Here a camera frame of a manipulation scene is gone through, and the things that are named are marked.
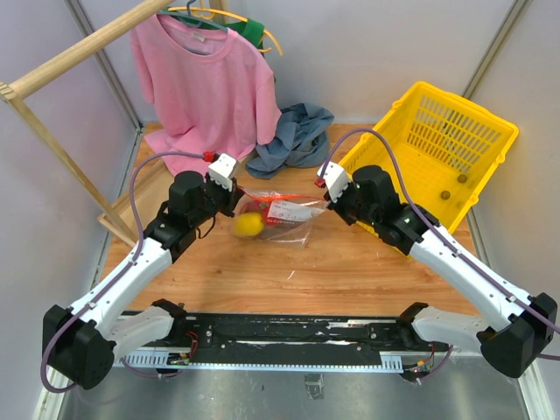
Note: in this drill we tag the yellow plastic shopping basket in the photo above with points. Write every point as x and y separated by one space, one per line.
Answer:
439 148

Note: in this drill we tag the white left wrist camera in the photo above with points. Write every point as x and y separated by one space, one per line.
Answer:
222 171

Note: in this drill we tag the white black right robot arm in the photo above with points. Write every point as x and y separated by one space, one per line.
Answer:
459 262

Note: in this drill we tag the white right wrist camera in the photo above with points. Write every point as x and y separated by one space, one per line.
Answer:
334 179

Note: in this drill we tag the red yellow mango toy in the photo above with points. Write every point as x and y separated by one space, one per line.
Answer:
263 208

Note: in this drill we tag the aluminium rail frame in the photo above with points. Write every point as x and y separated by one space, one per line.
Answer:
424 363

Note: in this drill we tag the yellow clothes hanger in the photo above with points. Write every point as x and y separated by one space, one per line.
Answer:
269 41

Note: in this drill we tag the grey clothes hanger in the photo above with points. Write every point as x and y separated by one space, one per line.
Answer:
188 19

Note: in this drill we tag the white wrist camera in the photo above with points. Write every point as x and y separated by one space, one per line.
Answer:
334 179
222 171

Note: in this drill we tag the green shirt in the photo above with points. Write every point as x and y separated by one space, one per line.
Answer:
250 30

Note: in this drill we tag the pink t-shirt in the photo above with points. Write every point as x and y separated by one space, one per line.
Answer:
211 89

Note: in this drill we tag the yellow lemon toy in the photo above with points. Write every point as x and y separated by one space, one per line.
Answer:
248 224

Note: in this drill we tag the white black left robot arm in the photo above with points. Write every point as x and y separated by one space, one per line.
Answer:
127 271

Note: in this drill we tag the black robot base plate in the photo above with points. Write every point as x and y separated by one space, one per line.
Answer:
277 341

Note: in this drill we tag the clear orange zip top bag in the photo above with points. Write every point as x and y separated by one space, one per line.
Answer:
301 208

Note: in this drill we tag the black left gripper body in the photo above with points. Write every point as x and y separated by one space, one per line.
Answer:
218 199

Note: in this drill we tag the wooden clothes rack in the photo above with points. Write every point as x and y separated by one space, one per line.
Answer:
43 206

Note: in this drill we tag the blue crumpled cloth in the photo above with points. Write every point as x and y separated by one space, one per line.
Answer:
300 141

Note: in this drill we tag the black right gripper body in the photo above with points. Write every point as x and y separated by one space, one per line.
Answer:
348 208

